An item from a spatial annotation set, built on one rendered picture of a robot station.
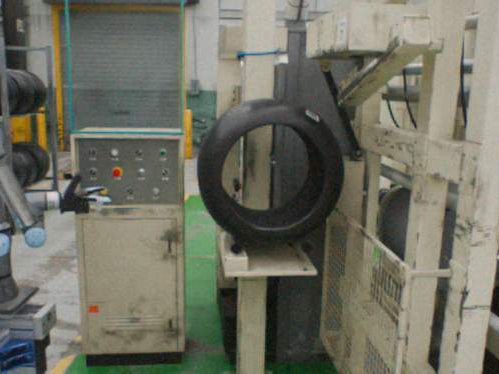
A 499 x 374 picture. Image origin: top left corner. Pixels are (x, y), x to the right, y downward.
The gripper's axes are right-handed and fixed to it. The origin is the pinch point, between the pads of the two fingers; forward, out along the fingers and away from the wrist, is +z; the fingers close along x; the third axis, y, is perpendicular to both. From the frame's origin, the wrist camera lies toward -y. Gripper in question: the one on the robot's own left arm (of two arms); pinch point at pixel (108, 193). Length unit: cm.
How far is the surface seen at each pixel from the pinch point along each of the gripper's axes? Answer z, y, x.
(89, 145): -2, -8, -50
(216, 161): 34, -23, 36
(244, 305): 60, 56, 16
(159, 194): 31, 16, -36
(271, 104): 54, -44, 36
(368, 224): 112, 12, 32
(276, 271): 57, 20, 49
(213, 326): 72, 115, -52
